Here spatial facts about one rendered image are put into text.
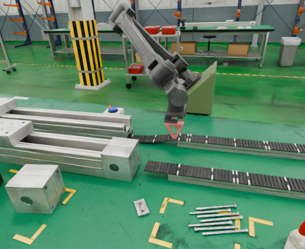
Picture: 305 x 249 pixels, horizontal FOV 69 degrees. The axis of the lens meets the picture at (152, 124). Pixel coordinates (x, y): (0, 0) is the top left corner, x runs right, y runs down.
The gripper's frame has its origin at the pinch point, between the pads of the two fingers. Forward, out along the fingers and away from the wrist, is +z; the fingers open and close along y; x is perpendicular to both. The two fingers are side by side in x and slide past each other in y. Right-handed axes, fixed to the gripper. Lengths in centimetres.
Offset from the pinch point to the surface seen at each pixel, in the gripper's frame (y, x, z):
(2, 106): 2, -76, -6
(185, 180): 21.1, 5.9, 4.5
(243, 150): 1.6, 24.6, 4.7
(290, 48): -455, 171, 44
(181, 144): 1.4, 2.3, 4.6
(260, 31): -436, 104, 9
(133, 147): 18.9, -10.6, -3.7
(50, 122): 5, -51, -2
